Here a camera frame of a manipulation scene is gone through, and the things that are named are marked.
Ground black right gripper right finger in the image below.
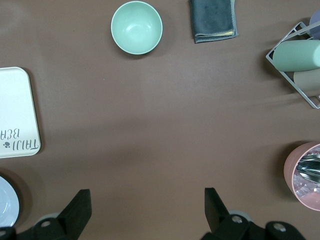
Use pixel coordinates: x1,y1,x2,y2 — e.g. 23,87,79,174
203,187,251,240

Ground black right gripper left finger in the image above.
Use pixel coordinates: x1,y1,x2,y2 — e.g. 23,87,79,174
32,189,93,240

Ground white round plate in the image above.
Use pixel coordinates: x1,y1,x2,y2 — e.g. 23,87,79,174
0,174,21,228

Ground pink bowl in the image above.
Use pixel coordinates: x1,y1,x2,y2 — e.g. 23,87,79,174
283,141,320,211

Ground clear ice cubes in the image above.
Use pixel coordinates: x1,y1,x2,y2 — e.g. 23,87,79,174
295,146,320,199

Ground shiny metal scoop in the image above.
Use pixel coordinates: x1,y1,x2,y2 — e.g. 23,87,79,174
296,154,320,185

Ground cream bear print tray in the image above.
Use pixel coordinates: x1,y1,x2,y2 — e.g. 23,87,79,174
0,66,42,160

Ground beige plastic cup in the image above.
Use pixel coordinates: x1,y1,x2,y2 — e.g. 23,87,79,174
293,69,320,94

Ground green plastic cup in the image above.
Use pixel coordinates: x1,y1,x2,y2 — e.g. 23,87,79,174
272,39,320,73

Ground mint green bowl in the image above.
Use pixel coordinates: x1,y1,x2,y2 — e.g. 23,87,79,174
110,0,164,55

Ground folded dark grey cloth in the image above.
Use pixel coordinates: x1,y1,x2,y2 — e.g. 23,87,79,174
188,0,239,44

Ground purple plastic cup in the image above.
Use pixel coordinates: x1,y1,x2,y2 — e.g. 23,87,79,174
309,9,320,41

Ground grey wire cup rack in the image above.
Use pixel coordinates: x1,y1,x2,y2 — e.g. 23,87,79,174
265,21,320,110

